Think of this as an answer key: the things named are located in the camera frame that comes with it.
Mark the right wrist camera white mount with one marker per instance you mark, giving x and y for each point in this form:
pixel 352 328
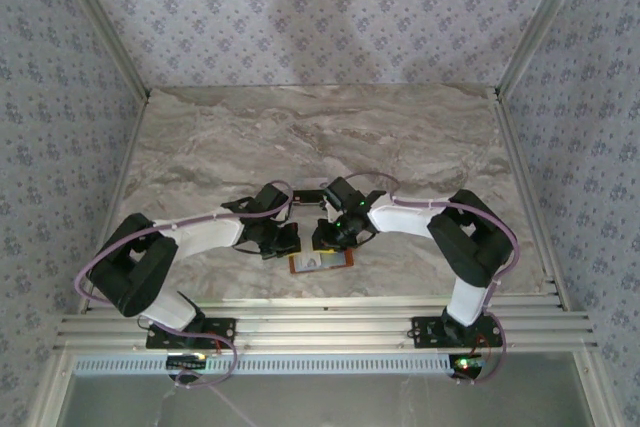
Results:
pixel 331 207

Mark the aluminium corner post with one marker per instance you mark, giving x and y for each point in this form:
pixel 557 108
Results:
pixel 545 22
pixel 100 22

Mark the aluminium side rail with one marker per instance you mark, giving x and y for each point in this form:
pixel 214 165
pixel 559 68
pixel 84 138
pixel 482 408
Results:
pixel 125 172
pixel 525 172

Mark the black credit card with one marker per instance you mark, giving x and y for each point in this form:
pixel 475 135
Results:
pixel 307 197

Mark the aluminium front rail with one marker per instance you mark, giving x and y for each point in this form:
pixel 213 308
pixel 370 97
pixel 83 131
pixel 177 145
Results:
pixel 325 327

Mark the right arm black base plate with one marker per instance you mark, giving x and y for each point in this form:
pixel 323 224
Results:
pixel 430 332

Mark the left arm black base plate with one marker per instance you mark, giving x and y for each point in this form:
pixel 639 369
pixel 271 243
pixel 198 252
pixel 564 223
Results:
pixel 220 329

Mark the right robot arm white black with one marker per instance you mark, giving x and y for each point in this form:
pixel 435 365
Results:
pixel 405 217

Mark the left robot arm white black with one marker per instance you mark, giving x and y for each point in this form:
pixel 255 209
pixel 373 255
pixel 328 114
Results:
pixel 210 234

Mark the brown leather card holder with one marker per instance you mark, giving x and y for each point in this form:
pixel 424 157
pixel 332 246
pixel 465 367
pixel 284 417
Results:
pixel 345 262

